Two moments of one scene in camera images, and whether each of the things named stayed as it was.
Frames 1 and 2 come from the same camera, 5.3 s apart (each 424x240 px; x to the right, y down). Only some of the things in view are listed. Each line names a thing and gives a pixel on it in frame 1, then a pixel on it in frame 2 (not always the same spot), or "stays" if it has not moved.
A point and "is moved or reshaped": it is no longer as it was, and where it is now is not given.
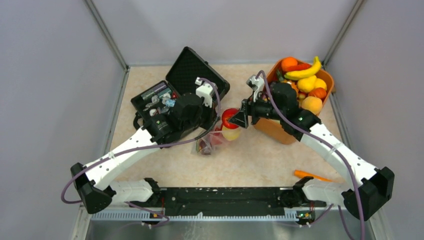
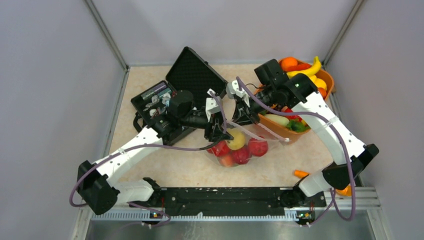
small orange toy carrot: x=300 y=67 stays
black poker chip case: x=190 y=74 stays
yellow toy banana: x=298 y=75 stays
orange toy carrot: x=300 y=173 stays
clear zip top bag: x=212 y=139 is moved or reshaped
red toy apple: x=228 y=113 → x=257 y=147
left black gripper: x=211 y=116 → x=217 y=133
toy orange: x=287 y=62 stays
